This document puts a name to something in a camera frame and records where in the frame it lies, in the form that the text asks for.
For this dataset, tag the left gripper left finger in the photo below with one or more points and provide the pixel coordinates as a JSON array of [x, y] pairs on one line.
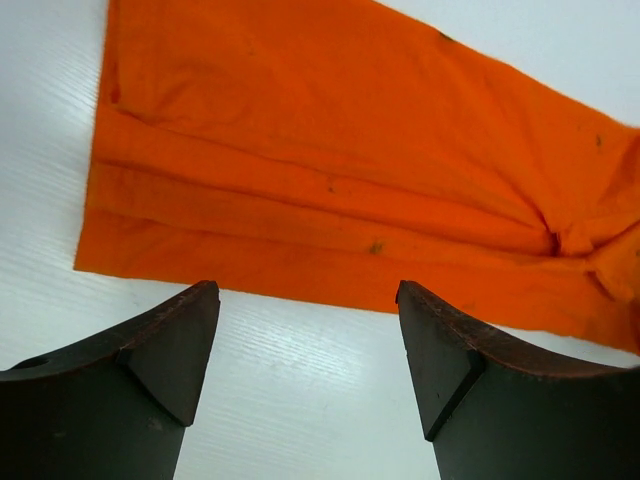
[[116, 404]]

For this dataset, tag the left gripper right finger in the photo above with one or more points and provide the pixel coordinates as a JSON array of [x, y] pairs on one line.
[[496, 407]]

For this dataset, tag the orange t-shirt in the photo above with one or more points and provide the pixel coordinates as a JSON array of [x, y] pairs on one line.
[[325, 151]]

